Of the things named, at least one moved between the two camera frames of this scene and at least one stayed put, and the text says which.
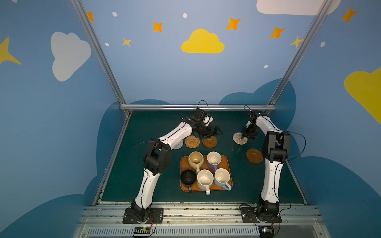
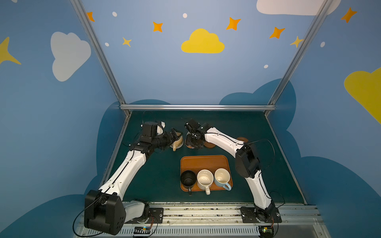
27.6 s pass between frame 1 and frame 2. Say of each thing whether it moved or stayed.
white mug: stayed
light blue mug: stayed
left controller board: stayed
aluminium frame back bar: stayed
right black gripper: moved
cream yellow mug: moved
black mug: stayed
